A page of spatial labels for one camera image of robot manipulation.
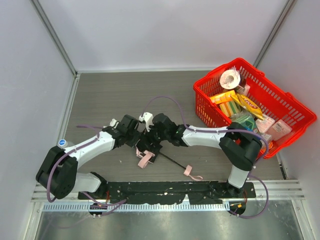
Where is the pink and black umbrella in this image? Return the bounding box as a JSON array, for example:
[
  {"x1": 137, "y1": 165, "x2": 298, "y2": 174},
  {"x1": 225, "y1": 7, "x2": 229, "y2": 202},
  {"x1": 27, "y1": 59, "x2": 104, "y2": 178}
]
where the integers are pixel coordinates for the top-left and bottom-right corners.
[{"x1": 135, "y1": 135, "x2": 203, "y2": 181}]

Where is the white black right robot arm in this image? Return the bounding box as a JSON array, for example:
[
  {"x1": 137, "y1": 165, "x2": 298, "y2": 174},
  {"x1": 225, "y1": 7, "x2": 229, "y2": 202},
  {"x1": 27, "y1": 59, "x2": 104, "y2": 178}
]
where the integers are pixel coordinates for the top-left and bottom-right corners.
[{"x1": 139, "y1": 112, "x2": 264, "y2": 196}]

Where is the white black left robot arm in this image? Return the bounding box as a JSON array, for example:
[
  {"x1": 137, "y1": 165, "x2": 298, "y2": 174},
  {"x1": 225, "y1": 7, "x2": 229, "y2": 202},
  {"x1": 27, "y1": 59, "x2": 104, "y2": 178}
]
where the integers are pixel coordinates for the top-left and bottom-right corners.
[{"x1": 35, "y1": 114, "x2": 143, "y2": 203}]

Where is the clear plastic water bottle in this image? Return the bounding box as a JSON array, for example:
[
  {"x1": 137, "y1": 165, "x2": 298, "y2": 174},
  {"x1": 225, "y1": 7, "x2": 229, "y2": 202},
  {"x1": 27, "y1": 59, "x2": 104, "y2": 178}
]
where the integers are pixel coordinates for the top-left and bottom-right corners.
[{"x1": 57, "y1": 139, "x2": 74, "y2": 149}]

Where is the orange snack box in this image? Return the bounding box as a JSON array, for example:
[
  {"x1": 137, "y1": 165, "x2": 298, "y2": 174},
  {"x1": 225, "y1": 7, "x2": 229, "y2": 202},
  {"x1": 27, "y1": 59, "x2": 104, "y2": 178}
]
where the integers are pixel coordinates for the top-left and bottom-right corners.
[{"x1": 209, "y1": 90, "x2": 236, "y2": 105}]

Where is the yellow green sponge pack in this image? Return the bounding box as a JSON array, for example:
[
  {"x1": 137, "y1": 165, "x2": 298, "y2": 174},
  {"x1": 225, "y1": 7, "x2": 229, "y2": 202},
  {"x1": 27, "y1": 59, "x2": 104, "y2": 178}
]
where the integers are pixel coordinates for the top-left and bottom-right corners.
[{"x1": 219, "y1": 100, "x2": 241, "y2": 118}]

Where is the green snack packet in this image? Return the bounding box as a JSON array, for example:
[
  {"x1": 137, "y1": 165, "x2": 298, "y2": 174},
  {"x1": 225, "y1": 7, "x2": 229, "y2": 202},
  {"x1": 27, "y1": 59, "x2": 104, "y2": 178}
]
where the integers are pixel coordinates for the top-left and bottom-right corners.
[{"x1": 230, "y1": 111, "x2": 259, "y2": 133}]

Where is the toilet paper roll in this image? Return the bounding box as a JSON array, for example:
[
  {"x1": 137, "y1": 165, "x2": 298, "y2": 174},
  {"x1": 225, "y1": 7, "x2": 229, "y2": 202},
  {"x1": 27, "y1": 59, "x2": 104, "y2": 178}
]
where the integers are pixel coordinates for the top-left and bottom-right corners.
[{"x1": 219, "y1": 69, "x2": 241, "y2": 90}]

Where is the yellow Lays chips bag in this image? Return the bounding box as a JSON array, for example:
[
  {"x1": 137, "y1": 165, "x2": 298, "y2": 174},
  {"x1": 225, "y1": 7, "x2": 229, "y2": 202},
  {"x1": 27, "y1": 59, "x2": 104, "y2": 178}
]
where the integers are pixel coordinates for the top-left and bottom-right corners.
[{"x1": 230, "y1": 93, "x2": 264, "y2": 120}]

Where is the dark brown jar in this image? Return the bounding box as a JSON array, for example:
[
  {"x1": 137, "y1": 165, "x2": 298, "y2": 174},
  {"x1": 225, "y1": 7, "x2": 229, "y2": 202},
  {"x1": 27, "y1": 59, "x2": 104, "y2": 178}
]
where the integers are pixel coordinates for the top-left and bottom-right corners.
[{"x1": 235, "y1": 75, "x2": 247, "y2": 95}]

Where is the pink packaged item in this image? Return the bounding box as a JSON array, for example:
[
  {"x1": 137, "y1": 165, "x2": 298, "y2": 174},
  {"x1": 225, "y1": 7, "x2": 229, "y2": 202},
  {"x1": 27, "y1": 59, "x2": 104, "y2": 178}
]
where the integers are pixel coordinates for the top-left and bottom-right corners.
[{"x1": 255, "y1": 114, "x2": 276, "y2": 133}]

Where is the clear labelled plastic container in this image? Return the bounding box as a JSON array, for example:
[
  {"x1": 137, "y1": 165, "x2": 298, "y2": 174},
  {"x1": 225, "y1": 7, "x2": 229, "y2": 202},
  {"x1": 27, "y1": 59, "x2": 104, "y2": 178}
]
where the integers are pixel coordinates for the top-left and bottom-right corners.
[{"x1": 266, "y1": 119, "x2": 292, "y2": 141}]

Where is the red plastic shopping basket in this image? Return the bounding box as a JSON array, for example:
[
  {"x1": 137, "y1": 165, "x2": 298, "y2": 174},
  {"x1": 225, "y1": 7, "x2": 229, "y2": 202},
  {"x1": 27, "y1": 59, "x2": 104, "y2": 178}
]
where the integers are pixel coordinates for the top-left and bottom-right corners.
[{"x1": 193, "y1": 57, "x2": 317, "y2": 159}]

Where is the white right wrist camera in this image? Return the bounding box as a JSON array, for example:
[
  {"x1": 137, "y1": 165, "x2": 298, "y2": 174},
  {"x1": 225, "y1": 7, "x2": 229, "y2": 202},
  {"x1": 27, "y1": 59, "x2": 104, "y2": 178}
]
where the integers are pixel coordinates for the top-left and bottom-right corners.
[{"x1": 138, "y1": 112, "x2": 154, "y2": 132}]

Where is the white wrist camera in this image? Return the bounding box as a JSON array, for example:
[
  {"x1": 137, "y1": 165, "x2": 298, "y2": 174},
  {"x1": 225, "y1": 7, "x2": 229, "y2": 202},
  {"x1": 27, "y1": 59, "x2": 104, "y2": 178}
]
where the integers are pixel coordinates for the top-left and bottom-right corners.
[
  {"x1": 109, "y1": 118, "x2": 120, "y2": 128},
  {"x1": 138, "y1": 112, "x2": 154, "y2": 132}
]

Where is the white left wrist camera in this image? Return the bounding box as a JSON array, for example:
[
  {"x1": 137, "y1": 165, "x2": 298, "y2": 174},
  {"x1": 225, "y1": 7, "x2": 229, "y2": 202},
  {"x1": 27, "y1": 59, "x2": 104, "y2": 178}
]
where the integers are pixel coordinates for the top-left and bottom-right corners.
[{"x1": 109, "y1": 118, "x2": 120, "y2": 128}]

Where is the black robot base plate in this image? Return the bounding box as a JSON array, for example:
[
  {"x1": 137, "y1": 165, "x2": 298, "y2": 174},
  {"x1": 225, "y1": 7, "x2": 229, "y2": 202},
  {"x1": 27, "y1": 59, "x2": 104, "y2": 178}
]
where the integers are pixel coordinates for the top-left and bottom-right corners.
[{"x1": 88, "y1": 181, "x2": 256, "y2": 205}]

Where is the white slotted cable duct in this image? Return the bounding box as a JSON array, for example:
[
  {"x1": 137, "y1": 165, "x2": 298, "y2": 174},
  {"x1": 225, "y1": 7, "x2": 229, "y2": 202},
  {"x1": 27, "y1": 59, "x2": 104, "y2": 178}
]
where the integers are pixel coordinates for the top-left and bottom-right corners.
[{"x1": 42, "y1": 201, "x2": 230, "y2": 213}]

